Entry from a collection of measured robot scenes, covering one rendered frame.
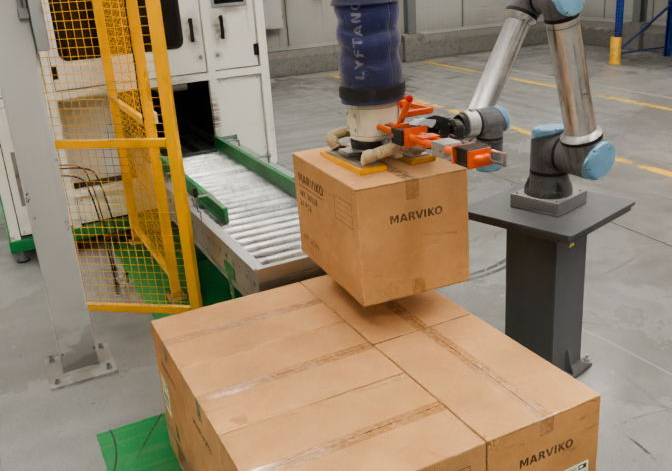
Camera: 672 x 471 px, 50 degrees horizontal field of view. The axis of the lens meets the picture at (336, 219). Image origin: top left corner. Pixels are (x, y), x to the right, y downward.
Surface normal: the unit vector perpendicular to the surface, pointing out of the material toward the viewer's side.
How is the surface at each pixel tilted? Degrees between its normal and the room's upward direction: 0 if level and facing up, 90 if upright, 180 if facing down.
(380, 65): 74
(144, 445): 0
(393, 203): 89
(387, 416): 0
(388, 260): 89
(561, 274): 90
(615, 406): 0
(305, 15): 90
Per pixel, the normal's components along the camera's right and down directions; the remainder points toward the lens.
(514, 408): -0.07, -0.94
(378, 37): 0.15, -0.03
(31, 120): 0.46, 0.27
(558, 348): 0.68, 0.21
